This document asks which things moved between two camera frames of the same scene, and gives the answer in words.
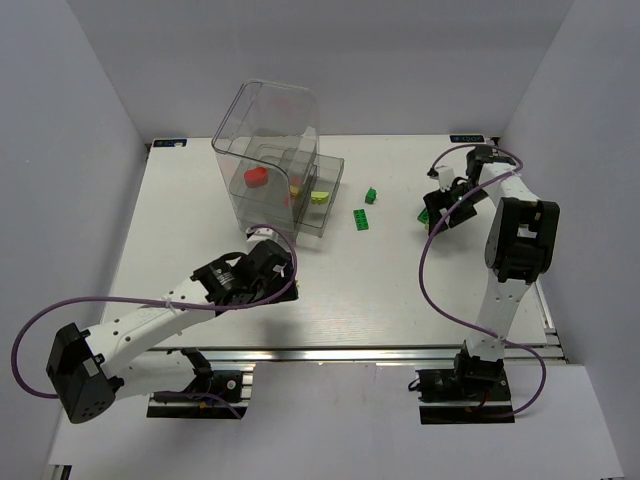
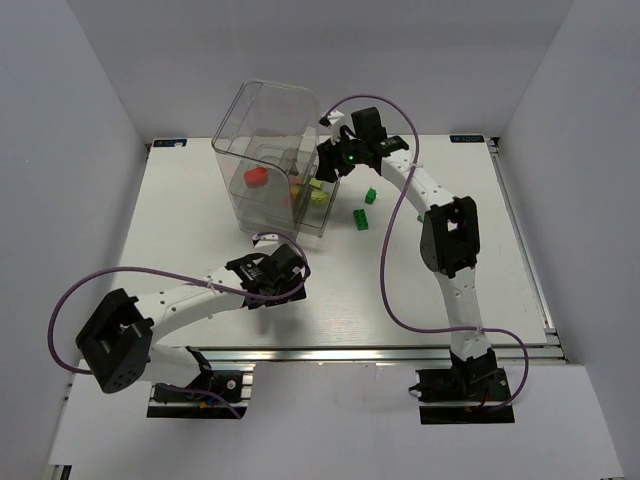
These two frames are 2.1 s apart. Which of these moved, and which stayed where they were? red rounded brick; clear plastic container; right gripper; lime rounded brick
Moved: right gripper
Stayed: red rounded brick; lime rounded brick; clear plastic container
